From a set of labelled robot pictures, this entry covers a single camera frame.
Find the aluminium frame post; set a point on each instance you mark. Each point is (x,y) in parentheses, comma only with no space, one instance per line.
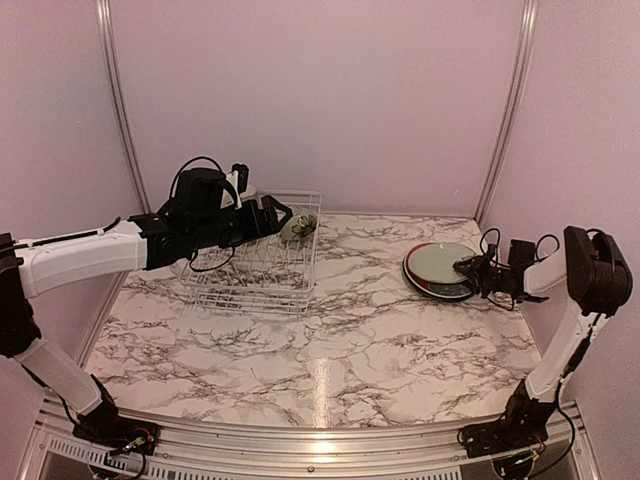
(109,47)
(517,85)

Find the left aluminium frame post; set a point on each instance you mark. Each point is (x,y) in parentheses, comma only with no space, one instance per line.
(109,47)

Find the green floral bowl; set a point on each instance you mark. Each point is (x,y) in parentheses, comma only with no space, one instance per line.
(300,226)

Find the red floral plate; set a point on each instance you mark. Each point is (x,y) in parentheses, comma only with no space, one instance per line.
(415,272)

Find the front aluminium rail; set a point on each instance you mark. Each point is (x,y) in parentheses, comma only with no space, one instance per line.
(191,449)

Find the white wire dish rack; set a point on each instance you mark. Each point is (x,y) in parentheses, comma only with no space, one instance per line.
(267,275)

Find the right aluminium frame post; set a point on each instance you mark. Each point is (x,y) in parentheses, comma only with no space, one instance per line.
(517,85)

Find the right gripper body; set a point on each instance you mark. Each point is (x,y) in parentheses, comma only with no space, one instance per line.
(491,279)

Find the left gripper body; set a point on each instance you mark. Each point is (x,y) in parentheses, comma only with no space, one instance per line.
(243,231)

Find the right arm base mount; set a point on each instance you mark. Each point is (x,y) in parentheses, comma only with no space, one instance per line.
(513,453)

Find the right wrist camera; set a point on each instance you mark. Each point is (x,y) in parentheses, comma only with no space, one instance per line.
(522,254)

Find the black striped plate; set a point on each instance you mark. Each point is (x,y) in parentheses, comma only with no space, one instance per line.
(451,293)

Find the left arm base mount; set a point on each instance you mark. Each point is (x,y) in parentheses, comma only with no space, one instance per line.
(122,436)

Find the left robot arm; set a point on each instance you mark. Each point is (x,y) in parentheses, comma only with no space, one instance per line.
(206,208)

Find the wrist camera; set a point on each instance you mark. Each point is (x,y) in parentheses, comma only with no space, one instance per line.
(522,254)
(238,177)

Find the floral ceramic mug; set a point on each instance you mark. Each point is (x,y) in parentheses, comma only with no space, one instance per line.
(251,193)

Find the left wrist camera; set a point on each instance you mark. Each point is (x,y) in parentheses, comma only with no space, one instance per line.
(238,177)

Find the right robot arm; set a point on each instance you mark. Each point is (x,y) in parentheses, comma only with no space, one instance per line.
(598,281)

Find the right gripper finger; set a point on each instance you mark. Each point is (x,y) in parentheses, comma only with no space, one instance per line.
(468,267)
(526,297)

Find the green floral plate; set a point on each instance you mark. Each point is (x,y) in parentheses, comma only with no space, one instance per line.
(440,267)

